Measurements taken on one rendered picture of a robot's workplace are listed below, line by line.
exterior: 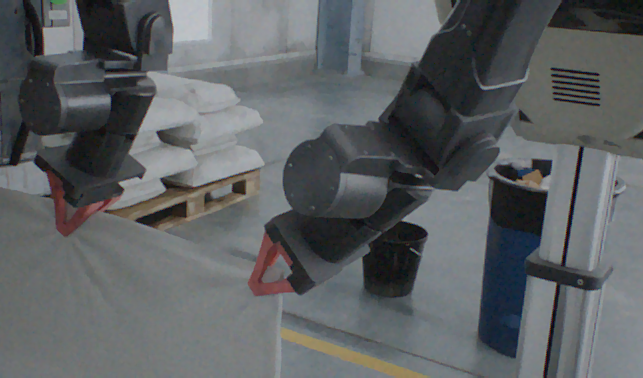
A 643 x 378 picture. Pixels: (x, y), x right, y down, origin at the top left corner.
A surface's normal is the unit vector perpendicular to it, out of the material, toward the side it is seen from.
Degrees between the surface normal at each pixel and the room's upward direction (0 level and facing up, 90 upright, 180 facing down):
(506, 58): 111
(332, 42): 90
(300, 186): 77
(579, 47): 130
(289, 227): 46
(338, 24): 90
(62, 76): 94
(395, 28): 90
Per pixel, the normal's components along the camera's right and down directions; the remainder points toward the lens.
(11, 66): 0.86, 0.20
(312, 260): 0.66, -0.53
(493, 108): 0.47, 0.73
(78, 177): 0.46, -0.77
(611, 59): -0.43, 0.77
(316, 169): -0.64, -0.06
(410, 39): -0.51, 0.21
